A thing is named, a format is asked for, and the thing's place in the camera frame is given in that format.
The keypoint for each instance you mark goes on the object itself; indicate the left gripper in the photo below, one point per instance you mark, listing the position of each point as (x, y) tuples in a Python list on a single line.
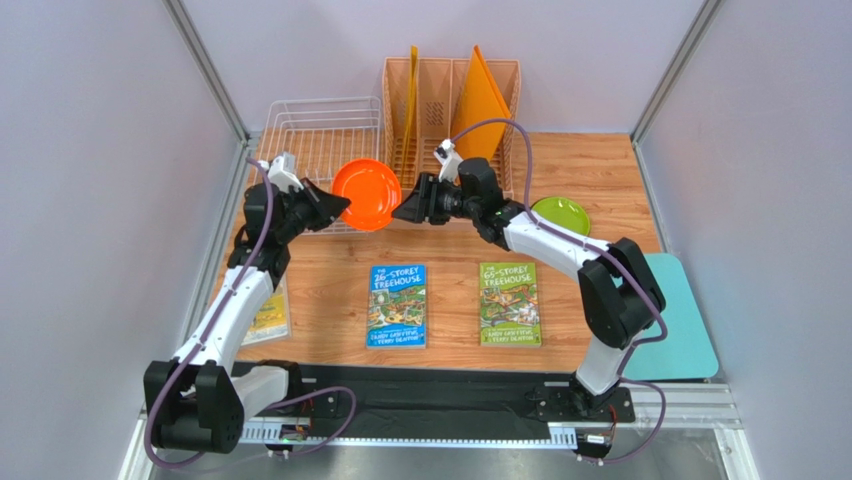
[(327, 207)]

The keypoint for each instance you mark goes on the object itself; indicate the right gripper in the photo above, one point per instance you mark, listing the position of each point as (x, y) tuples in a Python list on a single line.
[(430, 202)]

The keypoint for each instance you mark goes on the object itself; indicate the orange plate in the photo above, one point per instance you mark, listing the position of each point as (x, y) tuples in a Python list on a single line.
[(373, 190)]

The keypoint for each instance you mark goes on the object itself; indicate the lime green plate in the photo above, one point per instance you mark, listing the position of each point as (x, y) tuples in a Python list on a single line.
[(563, 212)]

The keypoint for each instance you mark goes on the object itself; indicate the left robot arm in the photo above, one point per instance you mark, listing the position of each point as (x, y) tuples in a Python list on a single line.
[(226, 319)]

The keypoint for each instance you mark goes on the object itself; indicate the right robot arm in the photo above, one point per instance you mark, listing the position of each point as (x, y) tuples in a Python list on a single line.
[(620, 295)]

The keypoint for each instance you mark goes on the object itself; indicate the pink plastic file organizer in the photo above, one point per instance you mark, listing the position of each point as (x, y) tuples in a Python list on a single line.
[(439, 86)]

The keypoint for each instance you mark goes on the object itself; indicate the large orange folder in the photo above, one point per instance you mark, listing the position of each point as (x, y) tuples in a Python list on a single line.
[(481, 99)]

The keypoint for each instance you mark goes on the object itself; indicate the blue treehouse book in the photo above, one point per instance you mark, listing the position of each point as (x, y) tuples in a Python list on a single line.
[(397, 307)]

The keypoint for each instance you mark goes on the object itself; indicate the yellow book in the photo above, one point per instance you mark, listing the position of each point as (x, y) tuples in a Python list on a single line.
[(272, 322)]

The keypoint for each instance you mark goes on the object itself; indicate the thin orange folder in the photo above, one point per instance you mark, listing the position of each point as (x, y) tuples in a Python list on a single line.
[(410, 111)]

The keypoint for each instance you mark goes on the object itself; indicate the green treehouse book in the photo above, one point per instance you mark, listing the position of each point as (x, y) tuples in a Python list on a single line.
[(509, 313)]

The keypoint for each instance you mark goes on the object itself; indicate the black base mat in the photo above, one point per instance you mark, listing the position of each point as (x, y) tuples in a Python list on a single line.
[(433, 404)]

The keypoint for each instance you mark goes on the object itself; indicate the teal cutting board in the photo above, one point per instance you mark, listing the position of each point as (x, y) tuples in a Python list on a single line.
[(687, 352)]

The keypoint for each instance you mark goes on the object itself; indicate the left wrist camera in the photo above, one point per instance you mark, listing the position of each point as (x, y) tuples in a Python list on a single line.
[(281, 172)]

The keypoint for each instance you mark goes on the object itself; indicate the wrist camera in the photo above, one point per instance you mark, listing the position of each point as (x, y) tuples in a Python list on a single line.
[(281, 172), (449, 159)]

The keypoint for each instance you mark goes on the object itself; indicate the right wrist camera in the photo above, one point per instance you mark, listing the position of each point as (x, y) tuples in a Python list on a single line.
[(449, 159)]

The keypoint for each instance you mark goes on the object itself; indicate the aluminium frame rail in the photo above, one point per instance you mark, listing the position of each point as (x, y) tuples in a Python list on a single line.
[(670, 405)]

